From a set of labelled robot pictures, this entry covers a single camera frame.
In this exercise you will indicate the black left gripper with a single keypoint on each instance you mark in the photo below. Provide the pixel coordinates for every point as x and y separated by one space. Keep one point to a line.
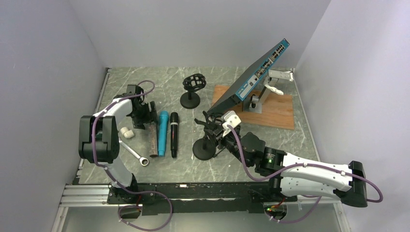
139 123

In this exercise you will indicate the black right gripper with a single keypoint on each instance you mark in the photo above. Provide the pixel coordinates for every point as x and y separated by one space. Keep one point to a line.
224 137

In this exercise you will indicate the blue microphone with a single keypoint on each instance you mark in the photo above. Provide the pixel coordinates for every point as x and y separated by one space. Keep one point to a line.
162 136

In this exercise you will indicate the black clip microphone stand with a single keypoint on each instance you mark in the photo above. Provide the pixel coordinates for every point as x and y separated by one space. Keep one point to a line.
204 148

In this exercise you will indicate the black microphone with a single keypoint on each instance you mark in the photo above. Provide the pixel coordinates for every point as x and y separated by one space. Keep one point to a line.
174 124

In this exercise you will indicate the silver head glitter microphone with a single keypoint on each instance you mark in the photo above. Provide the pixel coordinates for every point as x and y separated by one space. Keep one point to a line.
153 144

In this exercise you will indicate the black round base stand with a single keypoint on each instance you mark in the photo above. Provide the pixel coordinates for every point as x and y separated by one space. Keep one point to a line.
192 84

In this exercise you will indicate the black tripod shock mount stand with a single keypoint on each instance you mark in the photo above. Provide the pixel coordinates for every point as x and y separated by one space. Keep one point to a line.
212 123

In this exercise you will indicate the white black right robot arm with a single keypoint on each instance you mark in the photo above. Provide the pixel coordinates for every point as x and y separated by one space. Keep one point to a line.
290 175

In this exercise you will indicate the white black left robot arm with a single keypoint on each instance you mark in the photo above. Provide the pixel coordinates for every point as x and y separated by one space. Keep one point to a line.
98 134

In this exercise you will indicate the white plastic pipe fitting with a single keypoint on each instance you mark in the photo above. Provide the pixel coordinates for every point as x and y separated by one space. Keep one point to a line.
127 133

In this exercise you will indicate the silver ratchet wrench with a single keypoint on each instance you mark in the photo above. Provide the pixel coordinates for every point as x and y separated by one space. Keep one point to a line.
143 161

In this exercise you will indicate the wooden board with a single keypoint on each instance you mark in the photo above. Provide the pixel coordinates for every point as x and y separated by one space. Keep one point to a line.
275 111

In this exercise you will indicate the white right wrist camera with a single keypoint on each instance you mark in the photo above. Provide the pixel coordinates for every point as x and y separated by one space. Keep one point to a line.
229 120

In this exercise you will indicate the grey metal bracket stand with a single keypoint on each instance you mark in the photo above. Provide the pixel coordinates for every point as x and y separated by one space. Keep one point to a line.
269 88

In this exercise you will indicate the blue network switch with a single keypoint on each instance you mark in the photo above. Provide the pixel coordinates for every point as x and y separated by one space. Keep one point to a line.
248 80

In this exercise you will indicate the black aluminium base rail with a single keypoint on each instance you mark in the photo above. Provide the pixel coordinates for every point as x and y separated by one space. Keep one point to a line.
163 198

